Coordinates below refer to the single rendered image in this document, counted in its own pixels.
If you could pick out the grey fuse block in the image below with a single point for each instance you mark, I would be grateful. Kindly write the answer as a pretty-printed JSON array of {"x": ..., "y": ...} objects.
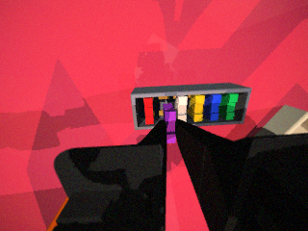
[{"x": 207, "y": 104}]

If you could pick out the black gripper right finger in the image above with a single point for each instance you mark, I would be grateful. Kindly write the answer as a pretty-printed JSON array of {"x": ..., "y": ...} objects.
[{"x": 222, "y": 170}]

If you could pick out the red fuse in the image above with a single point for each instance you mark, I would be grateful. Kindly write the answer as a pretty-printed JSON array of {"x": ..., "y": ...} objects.
[{"x": 148, "y": 108}]

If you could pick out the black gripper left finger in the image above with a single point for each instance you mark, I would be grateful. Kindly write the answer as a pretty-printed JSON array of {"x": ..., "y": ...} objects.
[{"x": 120, "y": 167}]

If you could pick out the white fuse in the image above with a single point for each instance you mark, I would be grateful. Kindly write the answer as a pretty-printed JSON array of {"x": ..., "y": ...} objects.
[{"x": 180, "y": 106}]

